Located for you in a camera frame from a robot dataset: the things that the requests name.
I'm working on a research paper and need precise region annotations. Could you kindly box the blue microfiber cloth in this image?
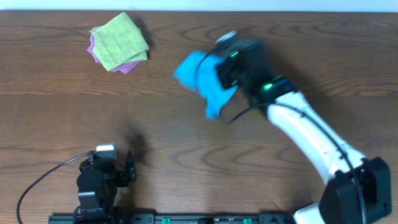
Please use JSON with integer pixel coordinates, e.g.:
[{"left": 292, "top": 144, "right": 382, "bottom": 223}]
[{"left": 173, "top": 51, "right": 238, "bottom": 119}]

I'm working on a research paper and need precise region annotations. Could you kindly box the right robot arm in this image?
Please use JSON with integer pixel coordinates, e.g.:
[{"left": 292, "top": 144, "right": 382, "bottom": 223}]
[{"left": 215, "top": 35, "right": 392, "bottom": 223}]

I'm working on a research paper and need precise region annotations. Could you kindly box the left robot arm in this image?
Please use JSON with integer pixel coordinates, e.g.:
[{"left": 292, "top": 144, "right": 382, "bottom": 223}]
[{"left": 72, "top": 149, "right": 137, "bottom": 224}]

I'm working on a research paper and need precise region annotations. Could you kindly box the purple folded cloth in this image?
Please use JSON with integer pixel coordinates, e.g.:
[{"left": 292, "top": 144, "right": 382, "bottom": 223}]
[{"left": 87, "top": 34, "right": 140, "bottom": 74}]

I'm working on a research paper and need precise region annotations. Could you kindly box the green folded cloth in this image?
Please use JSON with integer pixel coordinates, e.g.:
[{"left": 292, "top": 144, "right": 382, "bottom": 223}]
[{"left": 91, "top": 12, "right": 149, "bottom": 71}]

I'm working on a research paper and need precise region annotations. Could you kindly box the left black cable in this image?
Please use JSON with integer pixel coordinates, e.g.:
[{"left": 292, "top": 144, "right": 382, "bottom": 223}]
[{"left": 16, "top": 152, "right": 94, "bottom": 224}]

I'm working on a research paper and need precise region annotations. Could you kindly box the black cable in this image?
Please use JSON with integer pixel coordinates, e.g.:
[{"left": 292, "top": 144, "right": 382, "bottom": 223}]
[
  {"left": 16, "top": 152, "right": 94, "bottom": 224},
  {"left": 195, "top": 49, "right": 368, "bottom": 224}
]

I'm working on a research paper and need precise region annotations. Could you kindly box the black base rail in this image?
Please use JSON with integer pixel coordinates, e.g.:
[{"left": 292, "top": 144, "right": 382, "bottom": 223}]
[{"left": 48, "top": 213, "right": 296, "bottom": 224}]

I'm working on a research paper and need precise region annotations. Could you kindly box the right black cable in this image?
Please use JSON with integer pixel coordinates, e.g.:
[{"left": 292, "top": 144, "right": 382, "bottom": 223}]
[{"left": 195, "top": 49, "right": 368, "bottom": 224}]

